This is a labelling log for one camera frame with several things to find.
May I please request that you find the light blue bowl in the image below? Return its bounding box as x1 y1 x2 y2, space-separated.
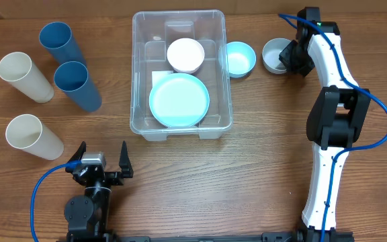
226 42 257 78

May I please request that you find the light blue plate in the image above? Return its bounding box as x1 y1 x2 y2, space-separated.
149 73 210 127

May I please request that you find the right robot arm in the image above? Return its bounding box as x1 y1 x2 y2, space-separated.
279 7 370 241

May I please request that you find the cream cup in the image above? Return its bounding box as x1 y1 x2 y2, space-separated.
0 52 54 103
5 114 64 160

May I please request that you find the white label in bin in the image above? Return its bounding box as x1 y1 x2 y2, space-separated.
152 71 173 86

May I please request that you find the dark blue cup front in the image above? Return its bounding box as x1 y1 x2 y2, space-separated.
54 61 102 112

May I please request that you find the left blue cable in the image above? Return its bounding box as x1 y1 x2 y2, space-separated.
30 159 83 242

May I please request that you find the cream cup rear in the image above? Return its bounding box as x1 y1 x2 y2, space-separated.
0 52 54 103

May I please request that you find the grey bowl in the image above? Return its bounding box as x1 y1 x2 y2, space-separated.
262 38 290 75

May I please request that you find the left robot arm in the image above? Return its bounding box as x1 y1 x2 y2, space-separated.
64 142 134 242

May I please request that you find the blue cable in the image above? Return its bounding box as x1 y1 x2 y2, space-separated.
277 13 387 242
30 159 83 242

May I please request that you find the right blue cable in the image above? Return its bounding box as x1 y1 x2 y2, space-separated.
277 13 387 242

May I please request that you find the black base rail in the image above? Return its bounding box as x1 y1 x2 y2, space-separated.
118 232 297 242

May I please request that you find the cream cup front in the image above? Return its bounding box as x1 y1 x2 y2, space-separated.
5 114 64 160

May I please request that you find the clear plastic storage bin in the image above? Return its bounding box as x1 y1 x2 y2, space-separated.
130 9 233 141

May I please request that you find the pink bowl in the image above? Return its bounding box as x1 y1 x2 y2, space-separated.
167 38 205 74

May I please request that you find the dark blue cup rear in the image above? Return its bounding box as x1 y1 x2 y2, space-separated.
39 22 87 65

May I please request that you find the dark blue cup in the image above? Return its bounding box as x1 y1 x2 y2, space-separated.
54 61 102 112
39 22 87 65

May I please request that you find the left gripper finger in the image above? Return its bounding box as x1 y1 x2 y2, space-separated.
119 141 133 172
69 141 87 163

